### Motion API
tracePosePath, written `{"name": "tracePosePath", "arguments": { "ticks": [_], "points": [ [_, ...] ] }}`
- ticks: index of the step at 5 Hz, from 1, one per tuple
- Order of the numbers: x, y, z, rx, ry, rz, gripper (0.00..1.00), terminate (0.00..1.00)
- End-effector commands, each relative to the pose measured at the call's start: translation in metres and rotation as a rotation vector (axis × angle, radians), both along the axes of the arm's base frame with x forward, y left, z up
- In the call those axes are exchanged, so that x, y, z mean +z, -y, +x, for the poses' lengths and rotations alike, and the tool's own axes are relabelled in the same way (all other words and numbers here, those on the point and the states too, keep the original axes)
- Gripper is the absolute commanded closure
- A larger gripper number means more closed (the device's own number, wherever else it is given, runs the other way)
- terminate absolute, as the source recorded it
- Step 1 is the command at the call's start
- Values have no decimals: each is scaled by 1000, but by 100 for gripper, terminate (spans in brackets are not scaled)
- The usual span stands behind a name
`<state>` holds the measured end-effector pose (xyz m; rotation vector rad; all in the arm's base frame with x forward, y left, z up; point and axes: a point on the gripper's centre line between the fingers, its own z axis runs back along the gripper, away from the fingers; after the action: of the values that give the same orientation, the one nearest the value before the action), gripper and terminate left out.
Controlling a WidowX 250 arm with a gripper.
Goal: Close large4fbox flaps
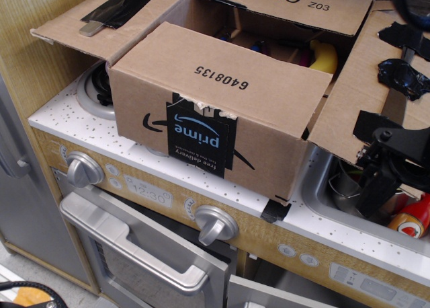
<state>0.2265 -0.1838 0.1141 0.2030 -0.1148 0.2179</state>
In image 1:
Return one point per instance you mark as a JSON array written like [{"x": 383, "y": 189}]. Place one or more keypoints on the silver stove knob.
[
  {"x": 83, "y": 170},
  {"x": 215, "y": 224}
]

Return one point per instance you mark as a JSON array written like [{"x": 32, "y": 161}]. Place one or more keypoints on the red ketchup bottle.
[{"x": 412, "y": 220}]

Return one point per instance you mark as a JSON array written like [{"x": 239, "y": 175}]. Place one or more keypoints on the silver right stove knob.
[{"x": 215, "y": 224}]

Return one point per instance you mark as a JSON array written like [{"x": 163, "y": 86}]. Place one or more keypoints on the grey toy fridge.
[{"x": 30, "y": 219}]

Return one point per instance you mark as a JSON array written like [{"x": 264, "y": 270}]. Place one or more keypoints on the silver lower right door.
[{"x": 285, "y": 296}]

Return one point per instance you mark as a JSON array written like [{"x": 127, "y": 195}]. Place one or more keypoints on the silver left stove knob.
[{"x": 83, "y": 170}]

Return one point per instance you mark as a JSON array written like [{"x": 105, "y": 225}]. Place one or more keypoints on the yellow toy banana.
[{"x": 325, "y": 57}]

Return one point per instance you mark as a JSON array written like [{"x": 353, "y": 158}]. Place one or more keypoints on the steel pot in sink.
[{"x": 345, "y": 192}]

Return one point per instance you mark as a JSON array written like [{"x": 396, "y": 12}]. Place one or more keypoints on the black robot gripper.
[{"x": 395, "y": 156}]

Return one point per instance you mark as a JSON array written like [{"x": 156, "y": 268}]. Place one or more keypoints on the silver oven door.
[{"x": 139, "y": 262}]

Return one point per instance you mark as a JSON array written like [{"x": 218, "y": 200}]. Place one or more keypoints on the large cardboard Amazon box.
[{"x": 225, "y": 85}]

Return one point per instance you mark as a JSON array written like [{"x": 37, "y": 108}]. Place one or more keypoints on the wooden toy kitchen cabinet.
[{"x": 43, "y": 75}]

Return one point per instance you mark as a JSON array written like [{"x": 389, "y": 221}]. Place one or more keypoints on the silver sink basin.
[{"x": 316, "y": 195}]

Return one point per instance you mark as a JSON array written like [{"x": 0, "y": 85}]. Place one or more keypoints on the orange object on floor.
[{"x": 27, "y": 296}]

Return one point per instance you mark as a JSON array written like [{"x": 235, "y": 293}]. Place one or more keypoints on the black tape piece on counter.
[{"x": 275, "y": 211}]

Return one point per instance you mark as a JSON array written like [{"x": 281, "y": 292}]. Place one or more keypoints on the grey stove burner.
[{"x": 94, "y": 92}]

